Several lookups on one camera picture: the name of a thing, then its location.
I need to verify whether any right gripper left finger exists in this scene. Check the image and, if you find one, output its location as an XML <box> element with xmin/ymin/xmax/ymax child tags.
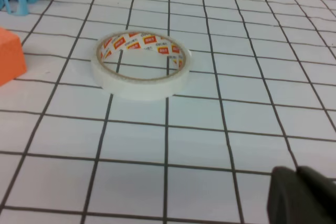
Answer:
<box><xmin>267</xmin><ymin>166</ymin><xmax>328</xmax><ymax>224</ymax></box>

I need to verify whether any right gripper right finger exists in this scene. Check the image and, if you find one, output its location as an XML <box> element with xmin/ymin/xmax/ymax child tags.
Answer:
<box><xmin>297</xmin><ymin>166</ymin><xmax>335</xmax><ymax>223</ymax></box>

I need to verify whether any white black-grid cloth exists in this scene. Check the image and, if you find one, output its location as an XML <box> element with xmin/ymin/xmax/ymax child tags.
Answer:
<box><xmin>1</xmin><ymin>0</ymin><xmax>335</xmax><ymax>223</ymax></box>

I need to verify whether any right white tape roll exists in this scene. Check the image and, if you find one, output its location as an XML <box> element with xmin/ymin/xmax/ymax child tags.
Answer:
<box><xmin>91</xmin><ymin>30</ymin><xmax>192</xmax><ymax>101</ymax></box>

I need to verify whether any orange foam cube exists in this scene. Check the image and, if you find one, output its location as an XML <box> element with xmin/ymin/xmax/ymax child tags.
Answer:
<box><xmin>0</xmin><ymin>28</ymin><xmax>27</xmax><ymax>85</ymax></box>

